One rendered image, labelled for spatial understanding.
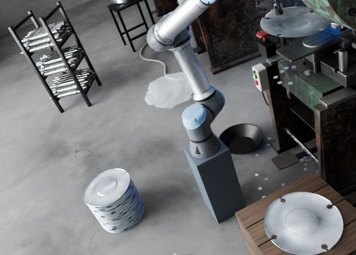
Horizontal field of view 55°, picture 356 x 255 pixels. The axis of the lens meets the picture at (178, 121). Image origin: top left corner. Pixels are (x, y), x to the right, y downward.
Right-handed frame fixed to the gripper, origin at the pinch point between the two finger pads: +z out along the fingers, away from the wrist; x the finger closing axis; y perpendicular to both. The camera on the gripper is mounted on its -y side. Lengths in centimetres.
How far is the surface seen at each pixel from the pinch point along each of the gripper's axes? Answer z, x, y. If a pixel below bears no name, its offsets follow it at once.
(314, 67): 26.2, 15.5, -9.8
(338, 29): 29.1, -2.6, -19.1
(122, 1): 164, -126, 224
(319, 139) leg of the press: 28, 48, -12
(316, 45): 19.1, 8.2, -10.8
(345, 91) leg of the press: 20.2, 28.9, -22.7
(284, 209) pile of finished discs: 15, 79, -1
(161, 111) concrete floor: 116, 17, 125
